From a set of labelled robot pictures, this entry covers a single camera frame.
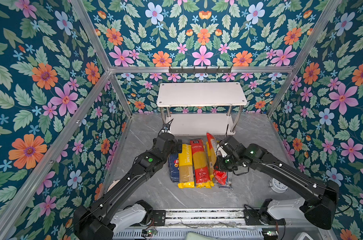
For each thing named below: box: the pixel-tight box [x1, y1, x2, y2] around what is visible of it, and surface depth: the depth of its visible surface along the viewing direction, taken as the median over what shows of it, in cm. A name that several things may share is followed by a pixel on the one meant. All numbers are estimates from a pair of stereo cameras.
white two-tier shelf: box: [156, 82, 248, 136], surface depth 89 cm
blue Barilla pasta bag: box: [168, 153, 180, 183], surface depth 87 cm
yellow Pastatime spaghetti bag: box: [178, 144, 195, 189], surface depth 84 cm
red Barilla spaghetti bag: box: [190, 138, 212, 189], surface depth 86 cm
